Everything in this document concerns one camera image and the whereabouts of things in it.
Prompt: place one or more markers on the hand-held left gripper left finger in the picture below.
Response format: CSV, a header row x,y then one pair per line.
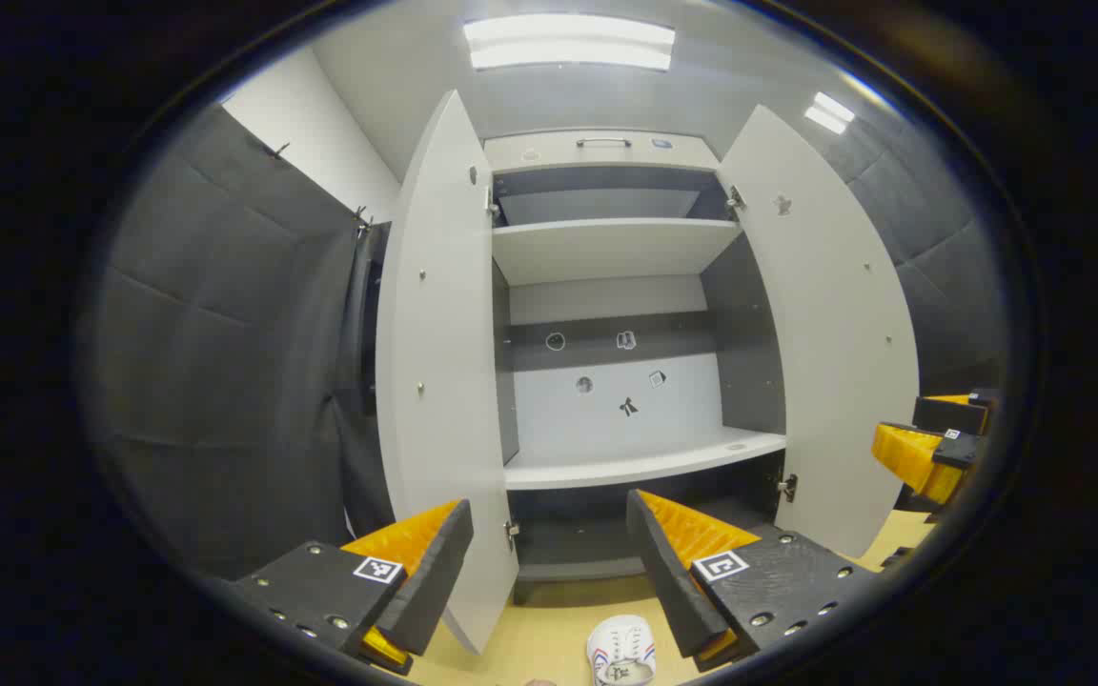
x,y
435,581

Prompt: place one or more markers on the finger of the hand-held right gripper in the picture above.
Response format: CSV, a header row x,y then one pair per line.
x,y
954,412
911,457

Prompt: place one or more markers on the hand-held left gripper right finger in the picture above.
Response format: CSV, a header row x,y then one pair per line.
x,y
668,581

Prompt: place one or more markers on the white striped canvas shoe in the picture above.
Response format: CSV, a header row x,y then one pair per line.
x,y
620,648

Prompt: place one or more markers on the light grey cabinet door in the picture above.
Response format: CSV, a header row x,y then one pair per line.
x,y
444,381
835,362

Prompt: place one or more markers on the grey white shoe cabinet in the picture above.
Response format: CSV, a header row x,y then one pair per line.
x,y
606,248

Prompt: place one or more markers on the small ceiling light panel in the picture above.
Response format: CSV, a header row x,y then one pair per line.
x,y
830,112

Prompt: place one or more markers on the large ceiling light panel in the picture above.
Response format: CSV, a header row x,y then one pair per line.
x,y
568,43

